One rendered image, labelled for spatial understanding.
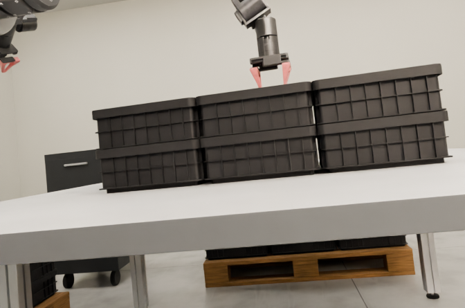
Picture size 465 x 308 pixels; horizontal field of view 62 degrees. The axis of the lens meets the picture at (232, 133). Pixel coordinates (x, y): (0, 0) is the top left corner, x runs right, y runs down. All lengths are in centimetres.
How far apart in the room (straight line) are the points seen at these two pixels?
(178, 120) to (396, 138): 54
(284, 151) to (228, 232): 53
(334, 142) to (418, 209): 52
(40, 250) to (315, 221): 34
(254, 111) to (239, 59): 363
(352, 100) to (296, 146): 17
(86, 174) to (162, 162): 171
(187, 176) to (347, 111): 43
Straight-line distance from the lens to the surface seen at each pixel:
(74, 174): 277
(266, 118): 98
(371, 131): 98
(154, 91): 476
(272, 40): 107
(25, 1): 78
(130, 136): 109
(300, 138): 98
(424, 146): 101
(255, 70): 104
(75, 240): 54
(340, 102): 98
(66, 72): 526
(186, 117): 103
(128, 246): 51
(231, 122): 99
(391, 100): 100
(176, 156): 104
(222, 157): 100
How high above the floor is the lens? 77
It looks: 3 degrees up
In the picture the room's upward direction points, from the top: 6 degrees counter-clockwise
